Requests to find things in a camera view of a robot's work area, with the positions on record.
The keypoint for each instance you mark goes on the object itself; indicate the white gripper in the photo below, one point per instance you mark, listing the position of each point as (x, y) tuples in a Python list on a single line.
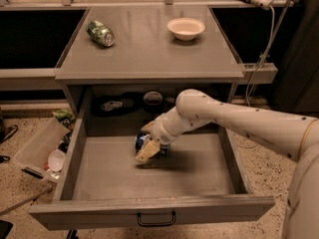
[(160, 131)]

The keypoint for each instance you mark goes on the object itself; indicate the blue pepsi can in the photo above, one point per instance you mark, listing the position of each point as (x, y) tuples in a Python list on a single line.
[(142, 137)]

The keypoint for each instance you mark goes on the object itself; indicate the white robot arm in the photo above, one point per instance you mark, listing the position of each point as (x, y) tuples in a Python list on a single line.
[(294, 136)]

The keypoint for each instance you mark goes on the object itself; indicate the open grey drawer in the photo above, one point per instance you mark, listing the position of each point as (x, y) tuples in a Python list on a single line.
[(201, 178)]

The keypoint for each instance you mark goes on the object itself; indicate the grey counter cabinet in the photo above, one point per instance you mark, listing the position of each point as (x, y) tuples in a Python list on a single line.
[(145, 51)]

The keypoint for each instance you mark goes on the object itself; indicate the green soda can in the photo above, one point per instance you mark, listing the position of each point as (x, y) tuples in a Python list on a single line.
[(100, 33)]

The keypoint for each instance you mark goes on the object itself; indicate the black tape roll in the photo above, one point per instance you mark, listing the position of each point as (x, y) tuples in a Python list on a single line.
[(153, 101)]

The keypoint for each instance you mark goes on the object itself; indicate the black cloth object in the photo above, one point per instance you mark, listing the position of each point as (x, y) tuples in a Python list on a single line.
[(109, 106)]

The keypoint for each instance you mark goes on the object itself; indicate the green chip bag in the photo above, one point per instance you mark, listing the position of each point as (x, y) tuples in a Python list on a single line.
[(65, 118)]

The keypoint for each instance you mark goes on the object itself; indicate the white plastic cup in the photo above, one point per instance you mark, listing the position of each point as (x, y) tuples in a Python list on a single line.
[(56, 160)]

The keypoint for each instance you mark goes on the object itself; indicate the clear plastic bin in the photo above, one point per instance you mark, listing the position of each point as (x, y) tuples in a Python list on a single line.
[(33, 156)]

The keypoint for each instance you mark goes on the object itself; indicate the white paper bowl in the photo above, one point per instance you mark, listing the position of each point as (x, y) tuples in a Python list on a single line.
[(185, 29)]

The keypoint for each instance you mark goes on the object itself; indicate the black drawer handle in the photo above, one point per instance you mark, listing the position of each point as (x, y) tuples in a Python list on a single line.
[(156, 220)]

